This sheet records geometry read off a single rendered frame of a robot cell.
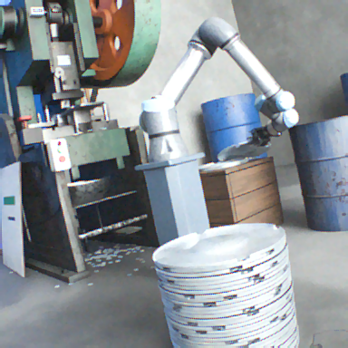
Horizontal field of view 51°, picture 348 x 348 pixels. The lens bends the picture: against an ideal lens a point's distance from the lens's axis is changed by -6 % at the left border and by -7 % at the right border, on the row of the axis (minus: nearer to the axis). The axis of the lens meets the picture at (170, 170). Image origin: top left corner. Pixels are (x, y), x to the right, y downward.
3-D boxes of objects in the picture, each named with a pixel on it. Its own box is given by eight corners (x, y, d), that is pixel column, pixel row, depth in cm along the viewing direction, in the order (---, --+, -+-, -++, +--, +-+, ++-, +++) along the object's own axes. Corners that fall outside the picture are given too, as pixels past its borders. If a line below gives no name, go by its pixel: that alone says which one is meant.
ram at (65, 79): (85, 88, 199) (76, 35, 198) (60, 91, 189) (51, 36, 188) (71, 96, 212) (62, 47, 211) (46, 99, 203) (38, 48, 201)
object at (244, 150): (275, 150, 211) (275, 149, 212) (264, 136, 186) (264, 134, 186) (227, 166, 222) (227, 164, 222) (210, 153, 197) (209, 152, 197)
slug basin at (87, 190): (126, 192, 205) (121, 173, 205) (69, 207, 183) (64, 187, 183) (94, 195, 231) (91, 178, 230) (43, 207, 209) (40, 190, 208)
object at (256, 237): (253, 220, 100) (252, 217, 100) (311, 239, 72) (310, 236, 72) (145, 247, 95) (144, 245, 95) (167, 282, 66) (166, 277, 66)
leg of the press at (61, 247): (91, 275, 171) (50, 80, 166) (70, 284, 163) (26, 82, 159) (26, 256, 241) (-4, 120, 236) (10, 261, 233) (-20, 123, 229)
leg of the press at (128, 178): (178, 241, 205) (143, 73, 201) (161, 248, 198) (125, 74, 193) (93, 235, 275) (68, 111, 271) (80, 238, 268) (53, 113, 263)
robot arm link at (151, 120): (149, 134, 134) (141, 96, 134) (144, 137, 148) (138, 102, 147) (183, 128, 137) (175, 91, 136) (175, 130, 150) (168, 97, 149)
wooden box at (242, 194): (285, 222, 195) (273, 156, 193) (239, 246, 170) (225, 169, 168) (227, 222, 225) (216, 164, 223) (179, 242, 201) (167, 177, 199)
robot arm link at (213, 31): (221, 3, 140) (303, 99, 147) (213, 13, 151) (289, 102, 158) (200, 19, 139) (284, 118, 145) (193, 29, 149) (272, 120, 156)
